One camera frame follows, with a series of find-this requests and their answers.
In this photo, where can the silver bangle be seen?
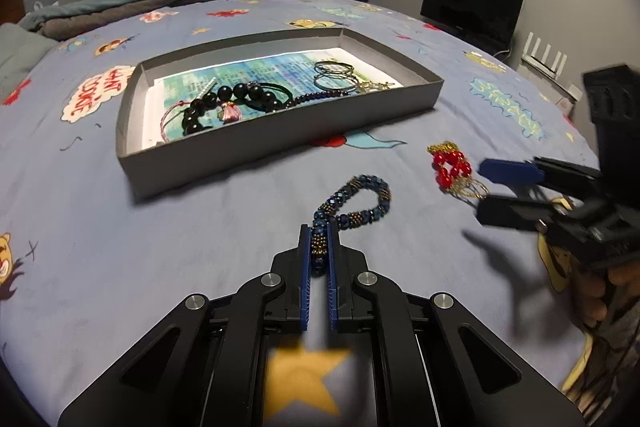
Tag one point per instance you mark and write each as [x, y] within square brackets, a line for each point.
[316, 67]
[315, 82]

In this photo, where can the white router with antennas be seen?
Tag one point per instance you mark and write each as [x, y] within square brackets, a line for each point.
[545, 64]

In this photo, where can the person's right hand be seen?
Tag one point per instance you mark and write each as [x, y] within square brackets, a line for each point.
[597, 302]

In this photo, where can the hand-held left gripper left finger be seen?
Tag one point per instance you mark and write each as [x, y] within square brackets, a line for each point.
[306, 279]

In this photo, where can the green printed paper sheet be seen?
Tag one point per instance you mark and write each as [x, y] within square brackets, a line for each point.
[250, 70]

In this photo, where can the grey blanket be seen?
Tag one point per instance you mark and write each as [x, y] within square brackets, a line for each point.
[100, 23]

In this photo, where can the grey-blue pillow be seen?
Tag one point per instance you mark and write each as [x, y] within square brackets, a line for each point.
[20, 57]

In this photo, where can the wooden headboard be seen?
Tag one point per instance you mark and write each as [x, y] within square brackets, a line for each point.
[11, 7]

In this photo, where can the shallow grey cardboard box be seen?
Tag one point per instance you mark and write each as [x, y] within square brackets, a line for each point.
[250, 159]

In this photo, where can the black monitor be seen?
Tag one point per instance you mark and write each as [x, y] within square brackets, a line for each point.
[470, 4]

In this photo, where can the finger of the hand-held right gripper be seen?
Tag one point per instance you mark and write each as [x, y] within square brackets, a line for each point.
[507, 172]
[515, 213]

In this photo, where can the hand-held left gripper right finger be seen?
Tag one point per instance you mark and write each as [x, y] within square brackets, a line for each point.
[334, 287]

